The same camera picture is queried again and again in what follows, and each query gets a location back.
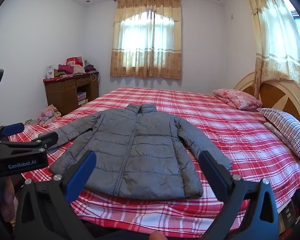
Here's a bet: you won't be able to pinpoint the person's left hand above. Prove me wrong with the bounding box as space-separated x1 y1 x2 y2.
2 176 16 222

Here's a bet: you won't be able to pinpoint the grey patterned pillow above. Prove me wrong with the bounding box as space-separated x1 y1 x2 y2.
263 122 300 157

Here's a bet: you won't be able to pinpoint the beige floral window curtain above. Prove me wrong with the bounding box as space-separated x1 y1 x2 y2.
110 0 183 80

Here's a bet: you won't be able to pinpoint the magenta folded clothes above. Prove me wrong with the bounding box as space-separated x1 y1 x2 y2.
58 64 74 74

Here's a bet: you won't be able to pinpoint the pale beige side curtain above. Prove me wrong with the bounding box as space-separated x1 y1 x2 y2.
244 0 300 93

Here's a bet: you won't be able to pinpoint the red box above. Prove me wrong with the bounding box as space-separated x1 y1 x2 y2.
66 57 83 67

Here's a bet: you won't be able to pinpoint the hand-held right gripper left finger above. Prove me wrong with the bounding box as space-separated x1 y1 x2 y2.
15 151 98 240

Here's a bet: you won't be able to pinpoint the dark printed box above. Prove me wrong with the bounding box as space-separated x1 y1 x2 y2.
279 200 298 230

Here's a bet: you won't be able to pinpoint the brown wooden desk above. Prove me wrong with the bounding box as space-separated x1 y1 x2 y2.
43 71 100 117

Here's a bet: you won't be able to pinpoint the person's right hand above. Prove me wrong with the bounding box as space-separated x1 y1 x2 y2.
149 231 167 240

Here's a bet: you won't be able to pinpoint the wooden bed headboard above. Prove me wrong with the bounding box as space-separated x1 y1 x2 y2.
234 72 300 130

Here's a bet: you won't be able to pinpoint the pile of pastel clothes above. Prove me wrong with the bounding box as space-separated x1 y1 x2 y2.
25 104 62 126

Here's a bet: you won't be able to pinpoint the grey puffer jacket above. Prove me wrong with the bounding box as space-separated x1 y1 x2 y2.
49 104 233 201

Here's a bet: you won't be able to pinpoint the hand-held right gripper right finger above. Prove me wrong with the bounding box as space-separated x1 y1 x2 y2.
198 151 280 240

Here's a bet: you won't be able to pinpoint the bed with red plaid sheet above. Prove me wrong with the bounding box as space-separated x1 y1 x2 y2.
9 87 300 239

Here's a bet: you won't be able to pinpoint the pink floral folded blanket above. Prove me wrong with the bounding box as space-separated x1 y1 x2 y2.
212 89 263 111

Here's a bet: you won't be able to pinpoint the pink quilted garment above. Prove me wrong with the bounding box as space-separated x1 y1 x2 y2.
72 64 86 75

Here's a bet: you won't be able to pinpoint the striped pillow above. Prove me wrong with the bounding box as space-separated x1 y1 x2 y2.
257 107 300 159

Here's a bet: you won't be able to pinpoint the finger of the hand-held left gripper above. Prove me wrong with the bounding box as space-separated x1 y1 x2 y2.
0 131 59 156
0 122 25 144

